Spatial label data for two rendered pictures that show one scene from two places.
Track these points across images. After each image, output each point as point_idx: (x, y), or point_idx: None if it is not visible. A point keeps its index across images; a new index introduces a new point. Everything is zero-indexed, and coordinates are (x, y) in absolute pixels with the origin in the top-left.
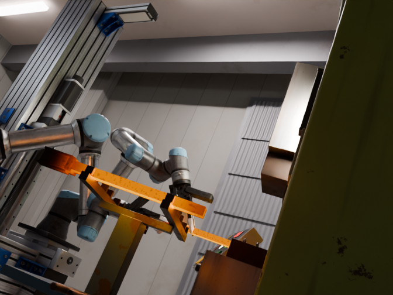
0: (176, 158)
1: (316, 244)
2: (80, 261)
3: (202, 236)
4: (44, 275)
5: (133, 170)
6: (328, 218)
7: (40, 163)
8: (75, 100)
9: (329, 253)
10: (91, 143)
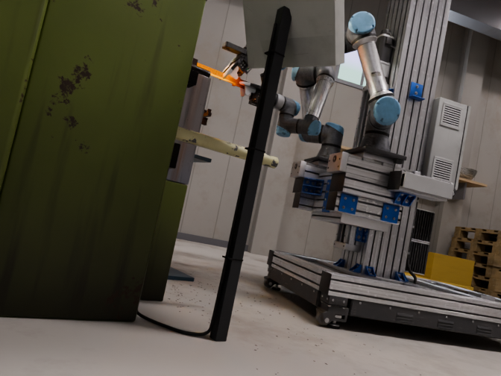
0: None
1: None
2: (341, 154)
3: (212, 75)
4: (331, 180)
5: (363, 46)
6: None
7: (203, 124)
8: (378, 48)
9: None
10: (299, 80)
